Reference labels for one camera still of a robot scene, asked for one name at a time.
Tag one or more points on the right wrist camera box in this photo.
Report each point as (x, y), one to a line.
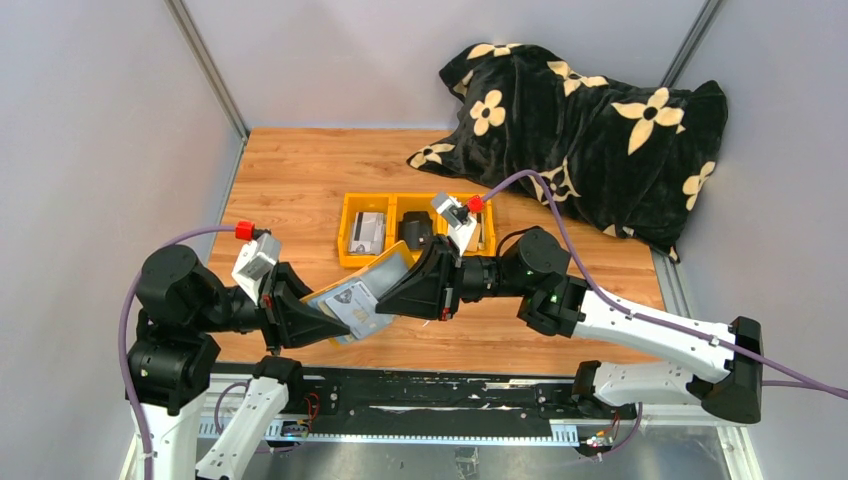
(461, 220)

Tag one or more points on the yellow leather card holder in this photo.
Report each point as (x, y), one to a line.
(379, 275)

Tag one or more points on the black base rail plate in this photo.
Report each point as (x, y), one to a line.
(451, 405)

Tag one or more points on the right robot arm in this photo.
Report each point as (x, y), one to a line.
(698, 362)

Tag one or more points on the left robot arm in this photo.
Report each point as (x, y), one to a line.
(182, 304)

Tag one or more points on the silver credit card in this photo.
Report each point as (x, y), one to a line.
(355, 306)

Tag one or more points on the yellow bin with silver cards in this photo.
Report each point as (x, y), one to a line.
(370, 202)

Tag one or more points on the yellow bin with black cards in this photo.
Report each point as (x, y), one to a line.
(408, 201)

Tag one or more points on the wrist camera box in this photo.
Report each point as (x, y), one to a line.
(461, 220)
(254, 262)

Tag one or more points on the silver card stack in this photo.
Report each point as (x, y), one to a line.
(367, 235)

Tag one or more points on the black floral fleece blanket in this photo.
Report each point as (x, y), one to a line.
(630, 161)

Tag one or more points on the yellow bin with beige cards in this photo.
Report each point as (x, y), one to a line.
(486, 233)

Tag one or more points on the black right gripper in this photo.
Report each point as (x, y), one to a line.
(432, 287)

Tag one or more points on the aluminium frame rail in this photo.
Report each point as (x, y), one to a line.
(185, 23)

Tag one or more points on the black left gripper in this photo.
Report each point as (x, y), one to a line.
(294, 323)

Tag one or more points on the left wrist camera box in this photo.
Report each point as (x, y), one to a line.
(254, 262)

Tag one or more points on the black card stack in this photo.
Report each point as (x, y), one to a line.
(415, 229)

